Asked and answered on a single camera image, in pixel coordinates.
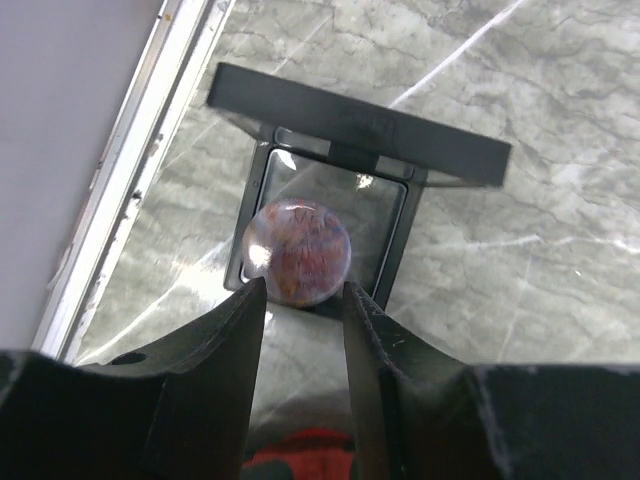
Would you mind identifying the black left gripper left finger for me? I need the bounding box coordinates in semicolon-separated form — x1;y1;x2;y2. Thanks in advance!
1;279;266;479

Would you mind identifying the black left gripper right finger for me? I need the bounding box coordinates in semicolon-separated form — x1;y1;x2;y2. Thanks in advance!
343;283;639;479

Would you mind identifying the red black plaid shirt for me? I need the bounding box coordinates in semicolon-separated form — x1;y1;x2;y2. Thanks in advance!
240;428;359;480

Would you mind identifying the round pink brooch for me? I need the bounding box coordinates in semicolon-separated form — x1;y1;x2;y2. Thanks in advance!
241;198;352;308

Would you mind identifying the black brooch display box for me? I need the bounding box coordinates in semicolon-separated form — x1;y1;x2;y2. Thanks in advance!
207;63;511;306

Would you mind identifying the aluminium table edge rail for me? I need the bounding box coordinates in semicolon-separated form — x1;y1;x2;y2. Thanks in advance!
32;1;234;361

